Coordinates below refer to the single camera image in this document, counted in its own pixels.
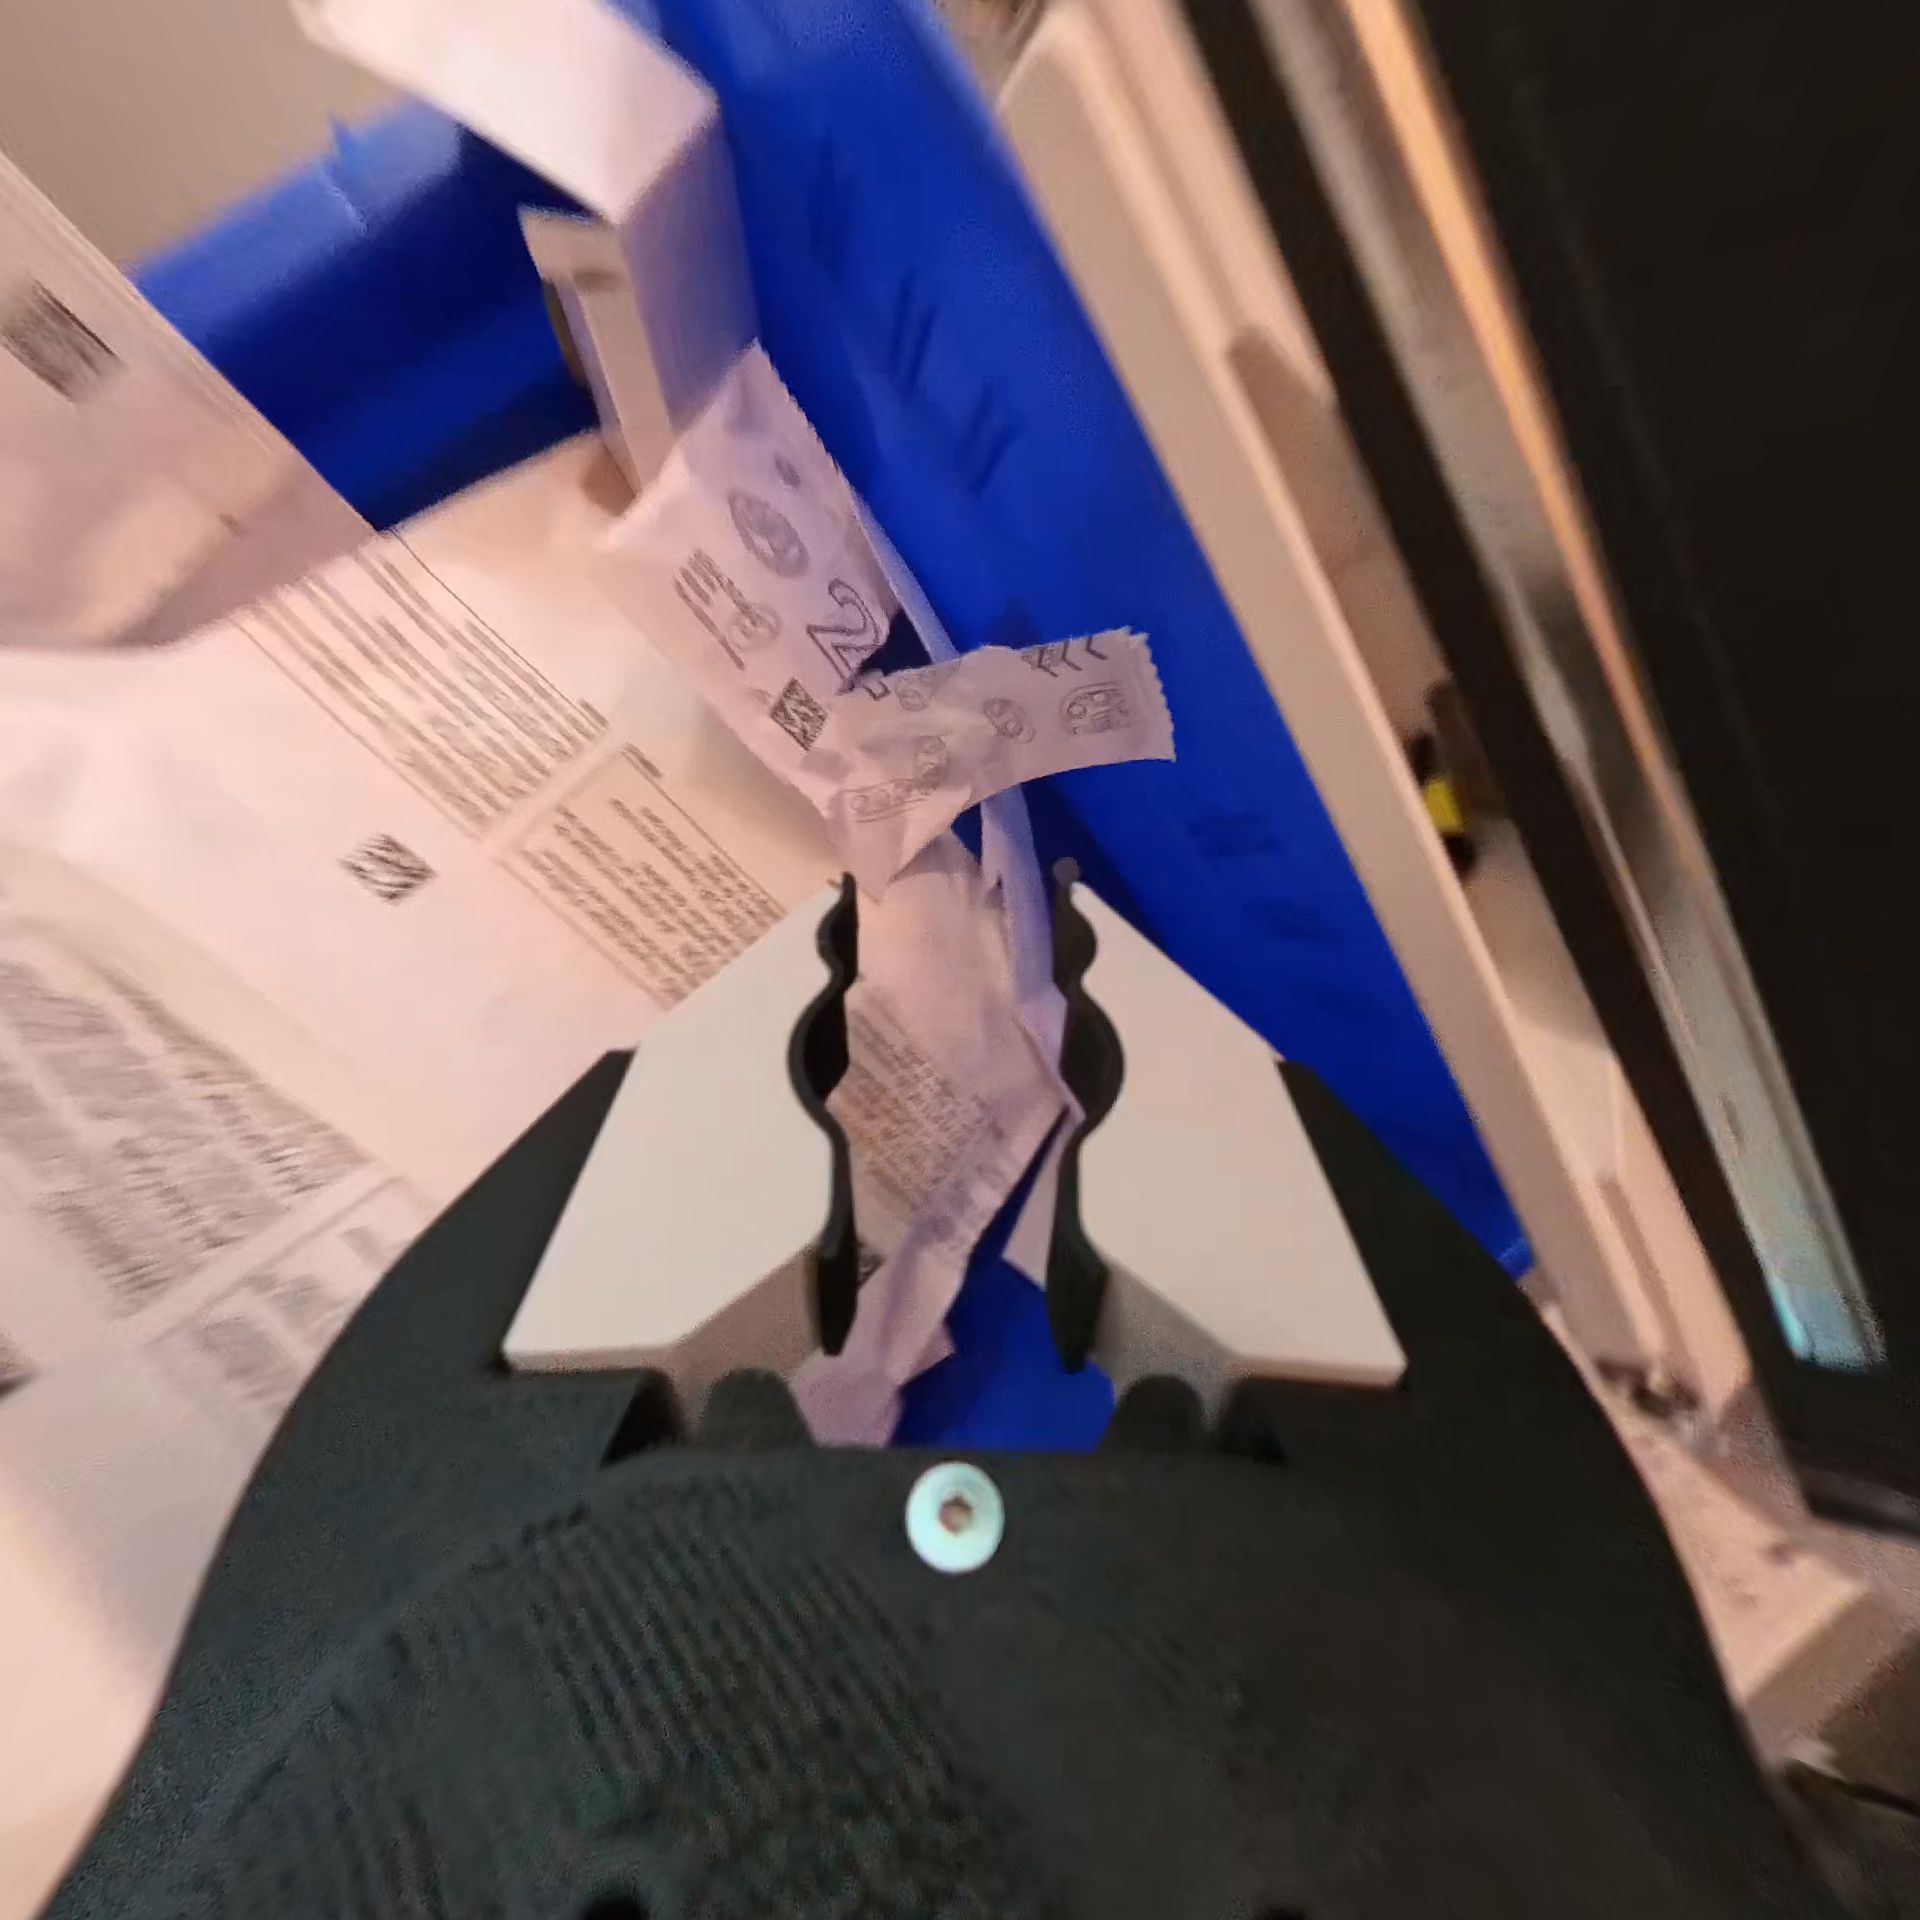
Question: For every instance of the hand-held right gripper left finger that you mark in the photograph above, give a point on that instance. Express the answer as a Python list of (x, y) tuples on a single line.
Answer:
[(674, 1200)]

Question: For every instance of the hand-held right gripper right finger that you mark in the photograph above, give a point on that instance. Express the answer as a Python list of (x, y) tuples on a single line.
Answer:
[(1244, 1230)]

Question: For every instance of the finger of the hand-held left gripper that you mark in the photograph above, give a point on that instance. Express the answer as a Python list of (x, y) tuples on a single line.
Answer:
[(526, 90), (674, 301)]

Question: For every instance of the small torn paper lego bag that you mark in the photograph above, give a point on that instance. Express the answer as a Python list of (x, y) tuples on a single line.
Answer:
[(930, 1096)]

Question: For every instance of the blue storage bin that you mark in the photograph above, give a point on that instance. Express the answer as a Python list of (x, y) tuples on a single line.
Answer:
[(1050, 451)]

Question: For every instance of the heap of white paper bags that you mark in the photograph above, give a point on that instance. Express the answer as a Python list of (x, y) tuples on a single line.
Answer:
[(299, 840)]

